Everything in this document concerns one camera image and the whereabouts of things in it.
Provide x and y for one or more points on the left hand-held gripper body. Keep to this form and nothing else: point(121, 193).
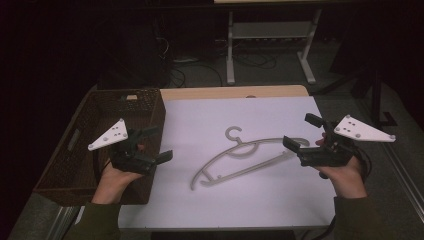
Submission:
point(131, 160)

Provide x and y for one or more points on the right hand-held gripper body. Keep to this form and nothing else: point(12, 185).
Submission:
point(328, 155)

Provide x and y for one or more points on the beige plastic clothes hanger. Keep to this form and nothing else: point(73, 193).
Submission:
point(245, 154)

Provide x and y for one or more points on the brown wicker basket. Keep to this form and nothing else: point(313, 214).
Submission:
point(90, 133)

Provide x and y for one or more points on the person's right hand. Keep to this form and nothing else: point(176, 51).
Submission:
point(346, 180)

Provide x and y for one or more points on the person's left hand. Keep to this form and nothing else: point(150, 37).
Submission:
point(110, 186)

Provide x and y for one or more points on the white sheet mat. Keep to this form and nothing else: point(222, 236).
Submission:
point(200, 123)

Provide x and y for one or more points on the black metal stand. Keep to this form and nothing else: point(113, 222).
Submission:
point(376, 96)

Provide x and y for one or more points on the aluminium rail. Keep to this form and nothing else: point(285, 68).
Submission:
point(405, 173)
point(63, 221)

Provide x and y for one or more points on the white metal desk frame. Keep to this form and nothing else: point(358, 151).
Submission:
point(230, 50)

